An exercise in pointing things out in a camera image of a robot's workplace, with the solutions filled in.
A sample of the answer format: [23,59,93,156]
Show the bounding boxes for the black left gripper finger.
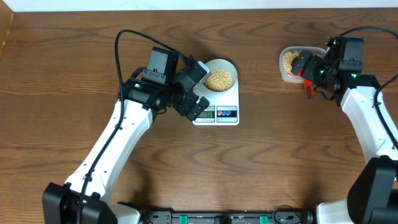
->
[183,55,200,87]
[185,97,210,121]

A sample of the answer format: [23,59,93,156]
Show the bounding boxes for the red measuring scoop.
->
[303,78,313,100]

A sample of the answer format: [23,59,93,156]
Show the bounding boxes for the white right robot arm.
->
[292,35,397,223]

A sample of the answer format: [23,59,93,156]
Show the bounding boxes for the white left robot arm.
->
[42,52,211,223]

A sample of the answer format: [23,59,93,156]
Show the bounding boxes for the white digital kitchen scale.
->
[193,78,239,126]

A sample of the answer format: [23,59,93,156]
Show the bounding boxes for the soybeans in bowl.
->
[204,69,233,92]

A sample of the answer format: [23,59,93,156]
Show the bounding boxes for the grey round bowl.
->
[203,59,238,93]

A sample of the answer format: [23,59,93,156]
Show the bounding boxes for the pile of soybeans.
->
[282,51,324,75]

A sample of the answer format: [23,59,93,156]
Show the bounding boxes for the clear plastic container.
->
[279,47,326,84]

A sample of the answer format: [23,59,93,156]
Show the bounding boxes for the brown cardboard panel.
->
[0,0,14,55]

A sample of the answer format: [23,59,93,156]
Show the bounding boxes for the black right camera cable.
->
[338,25,398,150]

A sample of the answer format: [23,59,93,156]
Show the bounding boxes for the black camera cable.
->
[338,25,398,150]
[76,29,189,224]

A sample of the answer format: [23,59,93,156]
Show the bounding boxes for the black left camera cable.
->
[76,29,189,224]

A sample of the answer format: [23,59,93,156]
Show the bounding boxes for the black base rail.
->
[138,210,317,224]

